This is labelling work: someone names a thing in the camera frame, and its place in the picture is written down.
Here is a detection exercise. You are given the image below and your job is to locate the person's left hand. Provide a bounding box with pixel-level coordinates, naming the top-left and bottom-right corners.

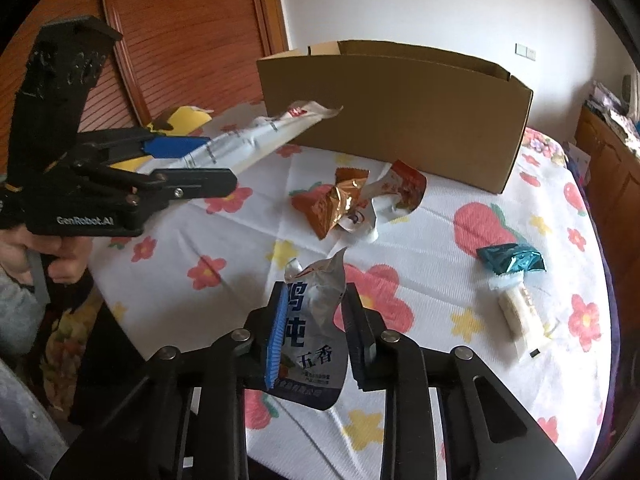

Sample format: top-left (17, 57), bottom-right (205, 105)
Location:
top-left (0, 229), bottom-right (94, 287)

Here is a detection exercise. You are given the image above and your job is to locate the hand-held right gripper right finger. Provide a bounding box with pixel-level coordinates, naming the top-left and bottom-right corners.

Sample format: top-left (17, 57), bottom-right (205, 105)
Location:
top-left (341, 283), bottom-right (576, 480)

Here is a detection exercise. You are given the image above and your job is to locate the grey clothing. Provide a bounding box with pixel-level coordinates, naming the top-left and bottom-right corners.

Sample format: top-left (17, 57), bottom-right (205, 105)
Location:
top-left (0, 357), bottom-right (71, 468)

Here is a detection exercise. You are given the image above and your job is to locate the silver packet blue print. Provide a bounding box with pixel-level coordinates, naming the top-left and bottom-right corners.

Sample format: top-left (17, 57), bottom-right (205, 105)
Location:
top-left (250, 247), bottom-right (348, 411)

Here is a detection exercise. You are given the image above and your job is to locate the orange foil snack packet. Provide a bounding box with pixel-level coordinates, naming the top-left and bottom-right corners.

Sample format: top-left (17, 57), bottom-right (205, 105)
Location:
top-left (291, 166), bottom-right (371, 241)

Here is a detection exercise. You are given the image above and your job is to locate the brown cardboard box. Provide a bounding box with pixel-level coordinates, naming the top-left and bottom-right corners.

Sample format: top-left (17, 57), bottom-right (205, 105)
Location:
top-left (256, 40), bottom-right (534, 196)

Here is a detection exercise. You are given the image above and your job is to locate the red and white snack packet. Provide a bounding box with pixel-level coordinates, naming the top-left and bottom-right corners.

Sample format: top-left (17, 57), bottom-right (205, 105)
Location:
top-left (345, 160), bottom-right (428, 244)

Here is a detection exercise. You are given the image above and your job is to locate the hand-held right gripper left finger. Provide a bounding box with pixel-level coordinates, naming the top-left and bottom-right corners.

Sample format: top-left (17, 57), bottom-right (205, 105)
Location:
top-left (50, 281), bottom-right (301, 480)

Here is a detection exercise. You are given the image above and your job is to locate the floral strawberry tablecloth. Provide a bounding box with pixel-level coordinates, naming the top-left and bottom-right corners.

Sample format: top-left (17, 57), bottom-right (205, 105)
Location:
top-left (90, 102), bottom-right (613, 478)

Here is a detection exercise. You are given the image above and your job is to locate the wooden slatted wardrobe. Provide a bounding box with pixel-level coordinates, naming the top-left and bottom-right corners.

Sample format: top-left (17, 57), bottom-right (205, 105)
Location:
top-left (15, 0), bottom-right (291, 128)

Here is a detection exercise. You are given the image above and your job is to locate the wooden side cabinet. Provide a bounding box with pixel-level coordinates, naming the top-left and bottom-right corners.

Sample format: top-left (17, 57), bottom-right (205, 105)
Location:
top-left (574, 105), bottom-right (640, 261)

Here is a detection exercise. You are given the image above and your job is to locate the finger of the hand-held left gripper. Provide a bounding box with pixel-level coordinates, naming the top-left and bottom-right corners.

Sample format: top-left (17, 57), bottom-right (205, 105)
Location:
top-left (75, 166), bottom-right (239, 212)
top-left (70, 128), bottom-right (212, 167)

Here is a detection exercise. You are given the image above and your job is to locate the silver packet red-orange label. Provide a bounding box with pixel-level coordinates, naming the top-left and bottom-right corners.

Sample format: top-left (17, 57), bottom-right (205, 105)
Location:
top-left (135, 101), bottom-right (345, 182)

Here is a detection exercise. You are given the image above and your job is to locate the white cake snack packet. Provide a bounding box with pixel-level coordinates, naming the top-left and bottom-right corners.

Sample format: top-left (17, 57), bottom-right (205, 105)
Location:
top-left (487, 277), bottom-right (557, 359)

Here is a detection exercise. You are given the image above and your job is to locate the teal foil snack packet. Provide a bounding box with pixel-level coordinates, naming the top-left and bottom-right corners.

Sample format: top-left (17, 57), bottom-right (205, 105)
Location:
top-left (476, 243), bottom-right (545, 276)

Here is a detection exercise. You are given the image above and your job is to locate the person's left forearm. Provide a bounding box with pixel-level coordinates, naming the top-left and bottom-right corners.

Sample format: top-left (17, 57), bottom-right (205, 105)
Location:
top-left (0, 265), bottom-right (55, 361)

